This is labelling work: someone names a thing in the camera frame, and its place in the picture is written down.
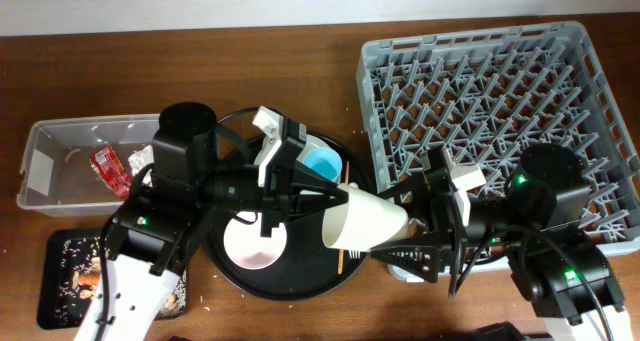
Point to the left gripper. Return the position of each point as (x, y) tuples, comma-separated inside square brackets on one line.
[(279, 190)]

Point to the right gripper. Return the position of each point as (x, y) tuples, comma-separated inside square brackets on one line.
[(445, 248)]

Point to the light blue cup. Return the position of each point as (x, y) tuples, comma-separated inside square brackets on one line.
[(326, 162)]

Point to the cream paper cup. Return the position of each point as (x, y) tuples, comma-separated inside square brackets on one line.
[(363, 223)]

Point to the pink bowl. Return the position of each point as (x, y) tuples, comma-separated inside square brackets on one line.
[(245, 246)]

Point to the white tissue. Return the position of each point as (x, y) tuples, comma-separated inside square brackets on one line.
[(140, 159)]

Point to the red snack wrapper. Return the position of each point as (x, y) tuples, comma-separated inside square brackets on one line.
[(111, 171)]

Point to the food scraps with rice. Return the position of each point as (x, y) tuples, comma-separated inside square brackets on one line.
[(80, 273)]

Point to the orange carrot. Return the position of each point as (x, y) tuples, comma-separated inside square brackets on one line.
[(90, 279)]

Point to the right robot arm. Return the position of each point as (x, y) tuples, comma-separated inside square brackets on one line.
[(555, 266)]

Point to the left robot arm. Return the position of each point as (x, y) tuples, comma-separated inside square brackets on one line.
[(202, 172)]

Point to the grey dishwasher rack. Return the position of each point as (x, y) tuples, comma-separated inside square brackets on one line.
[(488, 94)]

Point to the grey round plate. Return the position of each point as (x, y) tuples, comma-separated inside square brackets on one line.
[(311, 143)]

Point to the white plastic fork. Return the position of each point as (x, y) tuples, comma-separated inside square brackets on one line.
[(353, 254)]

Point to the wooden chopstick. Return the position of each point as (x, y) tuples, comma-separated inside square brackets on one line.
[(341, 251)]

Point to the round black serving tray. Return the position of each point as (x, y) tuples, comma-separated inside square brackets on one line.
[(306, 268)]

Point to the clear plastic bin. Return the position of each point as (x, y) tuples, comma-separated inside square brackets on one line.
[(58, 179)]

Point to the black rectangular tray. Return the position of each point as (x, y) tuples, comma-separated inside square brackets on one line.
[(52, 276)]

